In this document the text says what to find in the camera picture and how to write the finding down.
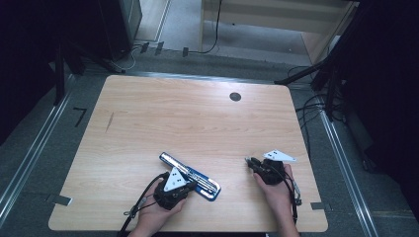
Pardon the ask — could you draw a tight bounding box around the tangle of black floor cables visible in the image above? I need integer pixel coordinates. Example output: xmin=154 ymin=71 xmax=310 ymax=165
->
xmin=287 ymin=64 xmax=347 ymax=161

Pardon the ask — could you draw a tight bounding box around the white cable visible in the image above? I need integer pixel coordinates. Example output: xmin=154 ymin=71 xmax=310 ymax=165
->
xmin=123 ymin=44 xmax=143 ymax=72

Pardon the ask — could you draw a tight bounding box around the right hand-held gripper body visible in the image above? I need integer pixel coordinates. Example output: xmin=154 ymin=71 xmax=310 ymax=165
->
xmin=257 ymin=149 xmax=297 ymax=186

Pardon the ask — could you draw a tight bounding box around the light wooden furniture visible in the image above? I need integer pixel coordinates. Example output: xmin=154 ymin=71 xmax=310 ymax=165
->
xmin=199 ymin=0 xmax=360 ymax=66

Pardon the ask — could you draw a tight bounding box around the dark cabinet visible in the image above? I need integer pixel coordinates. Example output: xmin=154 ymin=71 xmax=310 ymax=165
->
xmin=97 ymin=0 xmax=143 ymax=62

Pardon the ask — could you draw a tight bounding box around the dark curtain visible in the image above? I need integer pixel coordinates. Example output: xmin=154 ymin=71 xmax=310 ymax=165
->
xmin=342 ymin=0 xmax=419 ymax=211
xmin=0 ymin=0 xmax=100 ymax=146

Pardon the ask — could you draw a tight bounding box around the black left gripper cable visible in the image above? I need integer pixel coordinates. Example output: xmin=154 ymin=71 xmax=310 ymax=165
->
xmin=117 ymin=171 xmax=170 ymax=237

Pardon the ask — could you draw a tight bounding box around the black hanging cable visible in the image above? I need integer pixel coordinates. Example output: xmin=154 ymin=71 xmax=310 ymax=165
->
xmin=187 ymin=0 xmax=223 ymax=55

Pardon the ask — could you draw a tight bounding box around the black stand leg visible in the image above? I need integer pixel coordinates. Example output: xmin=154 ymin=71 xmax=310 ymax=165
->
xmin=65 ymin=42 xmax=126 ymax=75
xmin=274 ymin=53 xmax=334 ymax=87

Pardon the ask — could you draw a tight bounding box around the blue stapler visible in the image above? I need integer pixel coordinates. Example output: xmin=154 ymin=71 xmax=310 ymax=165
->
xmin=159 ymin=151 xmax=222 ymax=202

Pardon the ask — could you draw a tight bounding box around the person's right hand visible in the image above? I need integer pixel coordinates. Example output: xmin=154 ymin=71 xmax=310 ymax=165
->
xmin=252 ymin=163 xmax=298 ymax=215

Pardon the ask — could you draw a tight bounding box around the metal floor rail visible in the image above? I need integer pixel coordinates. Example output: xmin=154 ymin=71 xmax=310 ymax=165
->
xmin=316 ymin=108 xmax=380 ymax=237
xmin=0 ymin=74 xmax=76 ymax=228

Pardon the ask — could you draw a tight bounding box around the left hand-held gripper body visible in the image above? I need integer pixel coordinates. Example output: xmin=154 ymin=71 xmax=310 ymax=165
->
xmin=152 ymin=166 xmax=199 ymax=211

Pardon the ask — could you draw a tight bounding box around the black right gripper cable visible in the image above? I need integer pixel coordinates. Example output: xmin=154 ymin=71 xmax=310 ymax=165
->
xmin=268 ymin=161 xmax=303 ymax=225

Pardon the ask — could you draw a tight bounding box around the person's left hand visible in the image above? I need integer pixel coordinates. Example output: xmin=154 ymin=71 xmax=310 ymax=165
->
xmin=135 ymin=194 xmax=188 ymax=232

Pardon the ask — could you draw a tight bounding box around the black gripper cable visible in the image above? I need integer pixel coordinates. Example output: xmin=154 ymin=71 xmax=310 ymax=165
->
xmin=268 ymin=161 xmax=303 ymax=225
xmin=117 ymin=171 xmax=170 ymax=237

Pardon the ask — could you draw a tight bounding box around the black angled floor tape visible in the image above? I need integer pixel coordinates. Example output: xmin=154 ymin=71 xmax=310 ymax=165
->
xmin=72 ymin=107 xmax=88 ymax=128

